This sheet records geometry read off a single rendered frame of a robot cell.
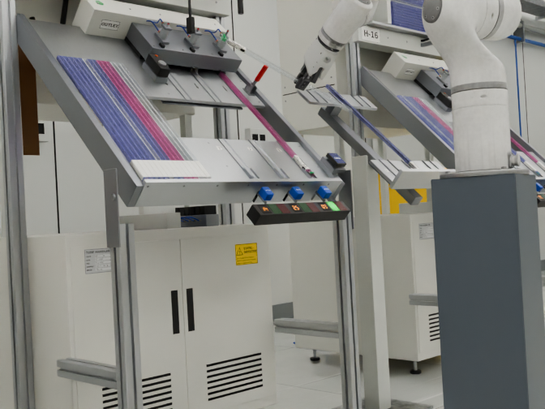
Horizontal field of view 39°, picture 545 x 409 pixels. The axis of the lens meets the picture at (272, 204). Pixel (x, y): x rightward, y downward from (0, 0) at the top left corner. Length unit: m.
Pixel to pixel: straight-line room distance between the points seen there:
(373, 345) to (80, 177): 1.96
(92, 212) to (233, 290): 1.76
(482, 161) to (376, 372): 1.00
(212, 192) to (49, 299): 0.52
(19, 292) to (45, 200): 1.71
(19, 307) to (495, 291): 1.20
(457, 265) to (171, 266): 0.83
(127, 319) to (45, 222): 2.14
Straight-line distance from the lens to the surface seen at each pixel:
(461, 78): 1.71
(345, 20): 2.15
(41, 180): 3.80
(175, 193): 1.77
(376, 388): 2.49
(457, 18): 1.68
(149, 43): 2.23
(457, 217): 1.66
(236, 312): 2.29
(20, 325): 2.13
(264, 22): 4.86
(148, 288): 2.09
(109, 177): 1.69
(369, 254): 2.43
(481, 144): 1.68
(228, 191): 1.87
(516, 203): 1.63
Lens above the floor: 0.64
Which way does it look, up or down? 1 degrees up
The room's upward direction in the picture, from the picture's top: 3 degrees counter-clockwise
